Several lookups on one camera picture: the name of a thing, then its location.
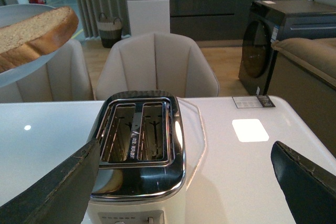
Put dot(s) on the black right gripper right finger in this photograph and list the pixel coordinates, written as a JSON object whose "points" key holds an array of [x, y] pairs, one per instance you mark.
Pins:
{"points": [[308, 188]]}

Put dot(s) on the beige sofa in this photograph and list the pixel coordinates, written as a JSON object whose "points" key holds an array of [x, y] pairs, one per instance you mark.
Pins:
{"points": [[304, 76]]}

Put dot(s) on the info card on table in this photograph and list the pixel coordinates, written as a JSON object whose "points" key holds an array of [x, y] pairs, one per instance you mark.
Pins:
{"points": [[253, 101]]}

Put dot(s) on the light blue plate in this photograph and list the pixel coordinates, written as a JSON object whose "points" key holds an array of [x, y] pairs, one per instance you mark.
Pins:
{"points": [[11, 14]]}

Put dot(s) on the woven laundry basket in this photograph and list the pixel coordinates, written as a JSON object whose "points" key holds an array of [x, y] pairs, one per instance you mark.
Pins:
{"points": [[110, 30]]}

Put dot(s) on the white chrome two-slot toaster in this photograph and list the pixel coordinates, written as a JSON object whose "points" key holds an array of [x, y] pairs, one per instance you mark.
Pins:
{"points": [[142, 168]]}

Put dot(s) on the white tall cabinet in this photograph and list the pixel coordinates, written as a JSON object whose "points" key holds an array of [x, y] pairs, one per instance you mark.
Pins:
{"points": [[148, 16]]}

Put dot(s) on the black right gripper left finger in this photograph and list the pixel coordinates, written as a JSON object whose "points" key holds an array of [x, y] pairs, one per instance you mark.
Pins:
{"points": [[62, 195]]}

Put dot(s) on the beige chair left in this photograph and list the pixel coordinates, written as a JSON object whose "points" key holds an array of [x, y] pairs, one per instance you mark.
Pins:
{"points": [[63, 78]]}

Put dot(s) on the bread slice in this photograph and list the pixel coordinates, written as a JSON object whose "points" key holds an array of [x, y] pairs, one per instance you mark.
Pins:
{"points": [[39, 35]]}

